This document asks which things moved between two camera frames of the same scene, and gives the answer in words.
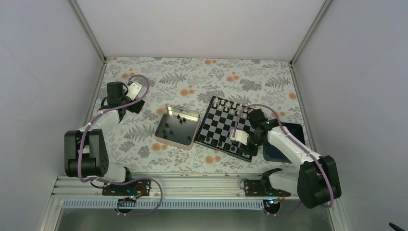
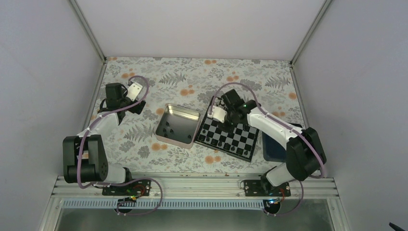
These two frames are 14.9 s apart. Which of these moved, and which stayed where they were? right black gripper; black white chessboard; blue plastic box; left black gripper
Moved: right black gripper
Stayed: left black gripper; blue plastic box; black white chessboard
